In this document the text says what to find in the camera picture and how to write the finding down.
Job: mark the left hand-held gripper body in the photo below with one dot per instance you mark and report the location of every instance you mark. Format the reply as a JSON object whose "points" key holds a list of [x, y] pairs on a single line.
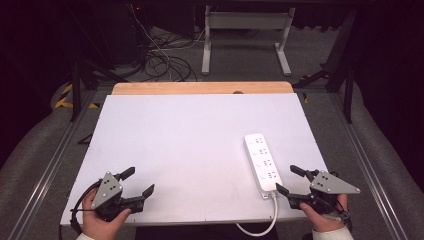
{"points": [[106, 190]]}

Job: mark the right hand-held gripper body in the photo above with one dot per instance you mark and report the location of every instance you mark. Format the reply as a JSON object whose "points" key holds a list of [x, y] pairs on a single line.
{"points": [[328, 186]]}

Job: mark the white power strip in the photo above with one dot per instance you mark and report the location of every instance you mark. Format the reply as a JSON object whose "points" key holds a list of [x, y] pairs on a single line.
{"points": [[263, 163]]}

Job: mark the person's right hand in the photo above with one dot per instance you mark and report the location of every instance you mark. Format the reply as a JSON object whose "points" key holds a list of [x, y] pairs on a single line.
{"points": [[322, 218]]}

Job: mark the person's left hand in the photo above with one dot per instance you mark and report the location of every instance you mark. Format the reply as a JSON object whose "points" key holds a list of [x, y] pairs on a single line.
{"points": [[96, 222]]}

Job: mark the yellow black hazard tape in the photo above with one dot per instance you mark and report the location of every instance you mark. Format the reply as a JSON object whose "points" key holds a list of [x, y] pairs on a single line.
{"points": [[65, 96]]}

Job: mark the black metal stand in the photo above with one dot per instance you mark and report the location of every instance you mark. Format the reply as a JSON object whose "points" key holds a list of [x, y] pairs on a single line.
{"points": [[348, 83]]}

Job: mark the black tripod stand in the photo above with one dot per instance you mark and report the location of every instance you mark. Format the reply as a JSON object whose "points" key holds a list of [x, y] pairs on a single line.
{"points": [[76, 86]]}

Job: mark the wooden table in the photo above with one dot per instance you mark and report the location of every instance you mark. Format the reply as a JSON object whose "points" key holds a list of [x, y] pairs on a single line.
{"points": [[200, 88]]}

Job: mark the aluminium rail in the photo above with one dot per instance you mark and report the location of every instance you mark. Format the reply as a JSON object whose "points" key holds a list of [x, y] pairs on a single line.
{"points": [[366, 166], [50, 166]]}

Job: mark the white metal desk frame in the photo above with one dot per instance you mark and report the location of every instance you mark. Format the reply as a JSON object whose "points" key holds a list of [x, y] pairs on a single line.
{"points": [[246, 20]]}

